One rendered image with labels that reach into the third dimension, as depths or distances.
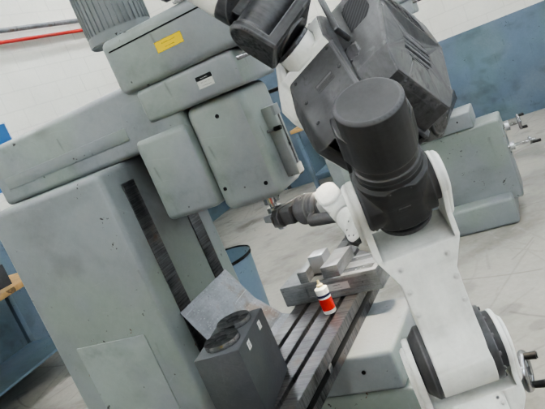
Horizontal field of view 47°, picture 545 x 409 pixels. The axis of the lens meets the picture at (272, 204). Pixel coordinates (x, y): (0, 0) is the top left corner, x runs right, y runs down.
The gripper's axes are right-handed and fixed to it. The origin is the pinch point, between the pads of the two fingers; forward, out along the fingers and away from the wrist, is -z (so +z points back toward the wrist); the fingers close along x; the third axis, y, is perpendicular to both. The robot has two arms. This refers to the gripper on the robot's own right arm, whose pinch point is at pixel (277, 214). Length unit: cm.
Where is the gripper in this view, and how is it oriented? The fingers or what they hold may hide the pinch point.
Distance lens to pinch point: 187.4
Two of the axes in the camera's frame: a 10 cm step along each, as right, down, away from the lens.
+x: -6.2, 4.0, -6.7
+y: 3.9, 9.0, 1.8
